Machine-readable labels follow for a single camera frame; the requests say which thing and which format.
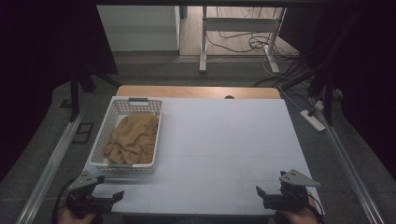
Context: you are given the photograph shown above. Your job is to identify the wooden table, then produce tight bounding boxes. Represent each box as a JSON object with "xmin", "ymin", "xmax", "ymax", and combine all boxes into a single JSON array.
[{"xmin": 115, "ymin": 85, "xmax": 282, "ymax": 100}]

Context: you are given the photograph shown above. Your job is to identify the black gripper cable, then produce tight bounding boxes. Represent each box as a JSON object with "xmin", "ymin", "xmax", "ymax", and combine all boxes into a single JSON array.
[
  {"xmin": 50, "ymin": 175, "xmax": 78, "ymax": 224},
  {"xmin": 306, "ymin": 191, "xmax": 327, "ymax": 224}
]

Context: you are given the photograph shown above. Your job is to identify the aluminium rail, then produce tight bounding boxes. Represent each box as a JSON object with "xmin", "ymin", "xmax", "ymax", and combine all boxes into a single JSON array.
[
  {"xmin": 15, "ymin": 109, "xmax": 87, "ymax": 224},
  {"xmin": 310, "ymin": 98, "xmax": 386, "ymax": 224}
]

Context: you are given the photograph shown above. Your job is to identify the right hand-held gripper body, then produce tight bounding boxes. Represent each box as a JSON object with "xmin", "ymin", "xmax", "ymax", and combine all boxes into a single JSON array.
[{"xmin": 262, "ymin": 169, "xmax": 322, "ymax": 214}]

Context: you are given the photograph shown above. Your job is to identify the black stand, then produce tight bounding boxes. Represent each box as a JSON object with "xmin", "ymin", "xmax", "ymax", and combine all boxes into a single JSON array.
[
  {"xmin": 281, "ymin": 12, "xmax": 359, "ymax": 127},
  {"xmin": 68, "ymin": 73, "xmax": 122, "ymax": 123}
]

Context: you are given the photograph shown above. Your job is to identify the person's right hand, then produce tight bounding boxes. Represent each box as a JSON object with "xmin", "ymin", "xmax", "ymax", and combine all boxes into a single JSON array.
[{"xmin": 280, "ymin": 189, "xmax": 322, "ymax": 224}]

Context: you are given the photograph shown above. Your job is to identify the white desk frame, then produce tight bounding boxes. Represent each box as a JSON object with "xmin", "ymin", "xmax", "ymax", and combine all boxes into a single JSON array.
[{"xmin": 198, "ymin": 6, "xmax": 287, "ymax": 75}]

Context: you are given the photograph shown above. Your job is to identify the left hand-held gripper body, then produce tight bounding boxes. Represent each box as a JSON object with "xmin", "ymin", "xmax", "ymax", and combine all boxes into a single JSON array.
[{"xmin": 66, "ymin": 170, "xmax": 115, "ymax": 219}]

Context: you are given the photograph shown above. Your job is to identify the tan pants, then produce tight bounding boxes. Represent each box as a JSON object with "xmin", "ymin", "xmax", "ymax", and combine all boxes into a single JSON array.
[{"xmin": 103, "ymin": 112, "xmax": 160, "ymax": 165}]

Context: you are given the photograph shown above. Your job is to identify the white cabinet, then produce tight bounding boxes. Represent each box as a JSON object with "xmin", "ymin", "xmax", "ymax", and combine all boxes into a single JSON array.
[{"xmin": 95, "ymin": 5, "xmax": 182, "ymax": 52}]

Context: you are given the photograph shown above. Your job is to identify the white floor cable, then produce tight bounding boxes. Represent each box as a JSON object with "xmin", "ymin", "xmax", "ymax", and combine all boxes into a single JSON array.
[{"xmin": 262, "ymin": 45, "xmax": 314, "ymax": 114}]

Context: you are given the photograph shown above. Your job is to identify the white plastic basket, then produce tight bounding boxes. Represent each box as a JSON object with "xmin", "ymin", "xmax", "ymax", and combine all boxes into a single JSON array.
[{"xmin": 88, "ymin": 97, "xmax": 164, "ymax": 175}]

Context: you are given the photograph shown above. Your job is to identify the person's left hand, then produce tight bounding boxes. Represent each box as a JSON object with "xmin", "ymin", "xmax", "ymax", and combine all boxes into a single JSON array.
[{"xmin": 57, "ymin": 206, "xmax": 98, "ymax": 224}]

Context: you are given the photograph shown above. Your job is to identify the black curtain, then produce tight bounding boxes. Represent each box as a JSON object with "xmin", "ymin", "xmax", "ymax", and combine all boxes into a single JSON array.
[
  {"xmin": 278, "ymin": 0, "xmax": 396, "ymax": 173},
  {"xmin": 0, "ymin": 0, "xmax": 120, "ymax": 183}
]

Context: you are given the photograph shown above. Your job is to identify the black floor cables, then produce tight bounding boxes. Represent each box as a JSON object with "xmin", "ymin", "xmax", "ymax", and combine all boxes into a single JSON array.
[{"xmin": 205, "ymin": 6, "xmax": 302, "ymax": 88}]

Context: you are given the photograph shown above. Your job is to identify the white power strip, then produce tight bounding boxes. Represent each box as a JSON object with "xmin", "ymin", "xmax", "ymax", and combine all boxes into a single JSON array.
[{"xmin": 299, "ymin": 108, "xmax": 327, "ymax": 133}]

